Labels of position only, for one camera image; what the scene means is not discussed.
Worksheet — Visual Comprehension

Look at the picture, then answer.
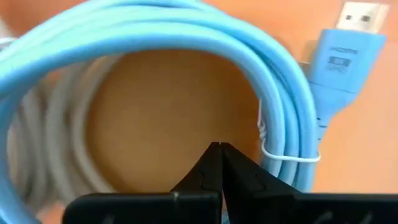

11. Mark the beige cable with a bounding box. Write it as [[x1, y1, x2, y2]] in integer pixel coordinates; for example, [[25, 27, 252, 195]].
[[6, 54, 122, 203]]

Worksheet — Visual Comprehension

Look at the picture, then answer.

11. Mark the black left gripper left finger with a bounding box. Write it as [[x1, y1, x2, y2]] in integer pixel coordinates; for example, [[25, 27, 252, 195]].
[[62, 142, 223, 224]]

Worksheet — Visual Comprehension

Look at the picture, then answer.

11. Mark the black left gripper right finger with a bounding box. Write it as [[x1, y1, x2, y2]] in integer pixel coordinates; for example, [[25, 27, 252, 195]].
[[221, 142, 398, 224]]

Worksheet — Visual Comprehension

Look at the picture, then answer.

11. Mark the light blue cable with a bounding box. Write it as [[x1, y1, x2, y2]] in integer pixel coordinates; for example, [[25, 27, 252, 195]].
[[0, 0, 389, 224]]

